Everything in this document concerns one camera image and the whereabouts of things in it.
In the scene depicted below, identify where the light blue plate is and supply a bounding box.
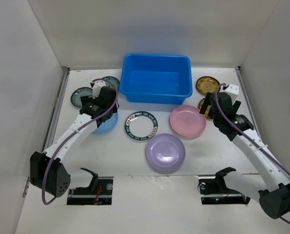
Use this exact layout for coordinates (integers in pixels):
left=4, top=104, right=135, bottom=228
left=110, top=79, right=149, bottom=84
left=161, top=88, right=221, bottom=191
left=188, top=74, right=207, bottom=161
left=92, top=113, right=118, bottom=135

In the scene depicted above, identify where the pink plate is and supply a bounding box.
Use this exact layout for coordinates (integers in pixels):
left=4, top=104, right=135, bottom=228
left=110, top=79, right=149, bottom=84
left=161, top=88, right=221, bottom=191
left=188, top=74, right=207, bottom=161
left=170, top=105, right=206, bottom=138

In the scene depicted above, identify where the white plate dark lettered rim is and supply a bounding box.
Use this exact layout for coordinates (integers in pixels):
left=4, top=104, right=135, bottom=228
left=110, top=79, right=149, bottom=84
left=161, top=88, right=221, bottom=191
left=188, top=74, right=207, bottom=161
left=124, top=111, right=158, bottom=141

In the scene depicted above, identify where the purple plate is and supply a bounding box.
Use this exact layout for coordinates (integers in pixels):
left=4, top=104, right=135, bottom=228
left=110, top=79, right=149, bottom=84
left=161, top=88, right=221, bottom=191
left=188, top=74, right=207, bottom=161
left=145, top=134, right=186, bottom=173

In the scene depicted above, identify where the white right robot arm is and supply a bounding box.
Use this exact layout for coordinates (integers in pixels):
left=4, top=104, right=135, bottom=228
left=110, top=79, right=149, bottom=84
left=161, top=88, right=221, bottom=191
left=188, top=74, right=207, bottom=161
left=200, top=92, right=290, bottom=219

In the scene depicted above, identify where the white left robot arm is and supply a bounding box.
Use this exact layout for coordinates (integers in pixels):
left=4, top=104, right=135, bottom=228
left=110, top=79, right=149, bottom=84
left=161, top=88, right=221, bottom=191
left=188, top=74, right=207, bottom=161
left=30, top=82, right=118, bottom=205

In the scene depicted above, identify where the teal patterned plate near bin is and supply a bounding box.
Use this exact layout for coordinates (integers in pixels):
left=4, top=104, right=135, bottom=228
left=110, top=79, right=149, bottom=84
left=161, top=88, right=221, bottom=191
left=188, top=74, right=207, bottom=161
left=102, top=76, right=120, bottom=91

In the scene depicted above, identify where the blue plastic bin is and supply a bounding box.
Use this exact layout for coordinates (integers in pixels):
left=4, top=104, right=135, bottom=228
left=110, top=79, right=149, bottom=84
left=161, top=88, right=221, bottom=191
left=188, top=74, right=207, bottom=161
left=119, top=53, right=193, bottom=105

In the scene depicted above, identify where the yellow patterned plate lower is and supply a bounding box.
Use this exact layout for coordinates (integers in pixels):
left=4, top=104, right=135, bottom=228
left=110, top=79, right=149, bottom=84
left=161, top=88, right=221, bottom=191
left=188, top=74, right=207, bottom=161
left=198, top=98, right=213, bottom=120

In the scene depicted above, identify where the yellow patterned plate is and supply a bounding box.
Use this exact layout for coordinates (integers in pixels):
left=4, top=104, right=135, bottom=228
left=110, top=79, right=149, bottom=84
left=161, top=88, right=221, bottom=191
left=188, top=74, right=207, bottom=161
left=198, top=98, right=213, bottom=120
left=195, top=76, right=220, bottom=95

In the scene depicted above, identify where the yellow patterned plate upper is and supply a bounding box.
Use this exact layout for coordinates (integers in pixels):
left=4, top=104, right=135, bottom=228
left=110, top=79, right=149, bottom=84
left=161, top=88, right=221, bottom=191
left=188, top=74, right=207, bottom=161
left=195, top=76, right=220, bottom=95

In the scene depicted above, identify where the teal patterned plate far left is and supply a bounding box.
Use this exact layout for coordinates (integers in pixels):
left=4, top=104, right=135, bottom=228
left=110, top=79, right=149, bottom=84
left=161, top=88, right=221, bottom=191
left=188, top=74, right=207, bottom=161
left=70, top=87, right=93, bottom=108

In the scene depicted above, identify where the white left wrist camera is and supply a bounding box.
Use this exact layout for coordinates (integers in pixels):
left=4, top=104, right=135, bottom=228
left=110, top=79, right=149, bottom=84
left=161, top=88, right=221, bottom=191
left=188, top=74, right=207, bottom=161
left=90, top=80, right=106, bottom=99

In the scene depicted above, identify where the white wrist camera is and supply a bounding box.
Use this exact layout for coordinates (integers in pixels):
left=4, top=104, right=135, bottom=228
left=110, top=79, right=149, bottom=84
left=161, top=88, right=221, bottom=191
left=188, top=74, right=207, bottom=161
left=90, top=80, right=106, bottom=99
left=223, top=83, right=240, bottom=103

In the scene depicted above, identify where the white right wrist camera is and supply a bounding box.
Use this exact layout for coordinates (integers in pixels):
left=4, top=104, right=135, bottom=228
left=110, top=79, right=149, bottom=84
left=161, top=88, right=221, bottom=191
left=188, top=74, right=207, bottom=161
left=223, top=83, right=240, bottom=103

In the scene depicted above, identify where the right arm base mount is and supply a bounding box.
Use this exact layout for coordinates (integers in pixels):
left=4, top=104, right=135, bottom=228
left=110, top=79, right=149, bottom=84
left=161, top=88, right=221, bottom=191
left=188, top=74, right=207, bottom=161
left=197, top=167, right=251, bottom=205

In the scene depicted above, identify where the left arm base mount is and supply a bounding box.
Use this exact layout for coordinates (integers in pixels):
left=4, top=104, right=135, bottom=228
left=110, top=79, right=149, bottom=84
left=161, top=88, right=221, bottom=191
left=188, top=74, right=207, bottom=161
left=66, top=168, right=114, bottom=206

